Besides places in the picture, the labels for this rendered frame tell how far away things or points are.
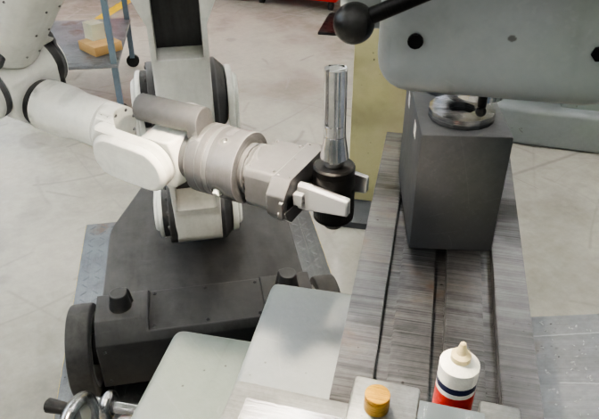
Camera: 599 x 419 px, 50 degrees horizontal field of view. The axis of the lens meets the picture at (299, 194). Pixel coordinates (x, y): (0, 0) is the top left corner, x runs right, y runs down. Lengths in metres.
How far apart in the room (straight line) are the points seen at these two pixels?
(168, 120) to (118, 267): 0.83
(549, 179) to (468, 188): 2.26
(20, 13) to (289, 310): 0.53
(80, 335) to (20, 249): 1.37
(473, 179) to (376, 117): 1.67
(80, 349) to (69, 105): 0.63
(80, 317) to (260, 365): 0.61
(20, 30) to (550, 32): 0.61
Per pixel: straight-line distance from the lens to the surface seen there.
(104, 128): 0.82
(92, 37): 3.71
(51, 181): 3.13
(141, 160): 0.79
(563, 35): 0.50
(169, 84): 1.20
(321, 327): 0.93
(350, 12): 0.46
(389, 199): 1.06
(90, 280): 1.82
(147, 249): 1.61
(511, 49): 0.50
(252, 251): 1.56
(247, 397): 0.65
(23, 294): 2.50
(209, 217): 1.44
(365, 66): 2.47
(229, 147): 0.74
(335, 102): 0.66
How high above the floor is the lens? 1.52
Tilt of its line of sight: 33 degrees down
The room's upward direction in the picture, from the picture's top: straight up
